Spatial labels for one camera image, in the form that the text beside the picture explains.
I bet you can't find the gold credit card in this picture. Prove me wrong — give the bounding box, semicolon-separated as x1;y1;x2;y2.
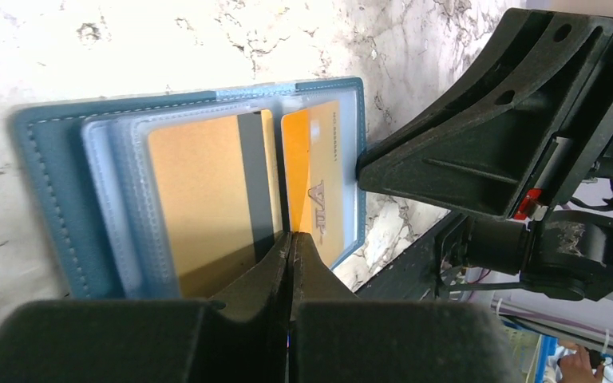
147;109;283;297
281;101;346;267

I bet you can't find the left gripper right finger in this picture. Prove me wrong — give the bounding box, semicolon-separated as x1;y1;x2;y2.
288;232;518;382

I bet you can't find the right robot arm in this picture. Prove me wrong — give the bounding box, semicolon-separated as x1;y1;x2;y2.
356;8;613;301

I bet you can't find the blue leather card holder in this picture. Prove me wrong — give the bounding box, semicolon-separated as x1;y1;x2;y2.
10;77;365;299

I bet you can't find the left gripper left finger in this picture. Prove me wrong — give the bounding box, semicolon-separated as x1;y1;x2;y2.
0;233;292;382

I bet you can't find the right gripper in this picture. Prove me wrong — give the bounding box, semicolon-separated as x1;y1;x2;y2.
356;8;613;221

